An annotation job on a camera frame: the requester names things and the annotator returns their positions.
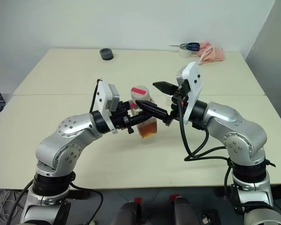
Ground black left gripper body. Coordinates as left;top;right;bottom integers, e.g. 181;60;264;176
111;100;136;135

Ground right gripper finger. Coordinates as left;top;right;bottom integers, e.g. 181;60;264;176
152;81;179;96
135;100;172;126

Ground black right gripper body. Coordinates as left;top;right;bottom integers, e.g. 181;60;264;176
170;81;190;123

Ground clear bottle with amber drink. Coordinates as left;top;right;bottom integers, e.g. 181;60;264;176
128;86;159;140

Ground clear tape roll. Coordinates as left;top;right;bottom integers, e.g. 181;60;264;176
177;48;198;58

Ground pink cloth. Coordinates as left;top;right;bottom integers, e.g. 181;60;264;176
195;41;226;65

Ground dark rounded shape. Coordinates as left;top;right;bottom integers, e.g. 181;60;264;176
170;194;202;225
113;198;145;225

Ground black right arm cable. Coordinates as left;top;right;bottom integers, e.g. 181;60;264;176
175;92;231;165

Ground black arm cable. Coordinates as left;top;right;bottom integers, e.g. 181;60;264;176
175;92;231;165
89;78;103;115

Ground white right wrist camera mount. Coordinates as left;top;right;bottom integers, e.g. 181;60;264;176
175;61;203;124

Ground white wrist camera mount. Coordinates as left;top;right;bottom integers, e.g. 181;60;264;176
175;61;203;124
95;80;121;135

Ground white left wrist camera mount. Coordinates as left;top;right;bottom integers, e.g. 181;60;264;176
95;80;121;135

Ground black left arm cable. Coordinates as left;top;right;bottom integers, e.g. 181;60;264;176
89;78;103;115

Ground blue-handled scissors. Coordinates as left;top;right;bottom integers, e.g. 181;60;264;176
168;42;200;52

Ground black shoulder cable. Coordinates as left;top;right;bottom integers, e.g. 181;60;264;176
70;179;104;220

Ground white floor cables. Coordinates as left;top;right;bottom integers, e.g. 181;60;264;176
0;187;31;225

